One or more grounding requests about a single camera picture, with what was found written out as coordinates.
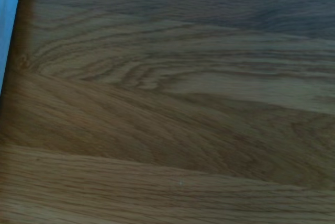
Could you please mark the stainless steel double sink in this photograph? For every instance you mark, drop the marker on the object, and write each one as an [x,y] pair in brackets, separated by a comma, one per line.
[8,25]

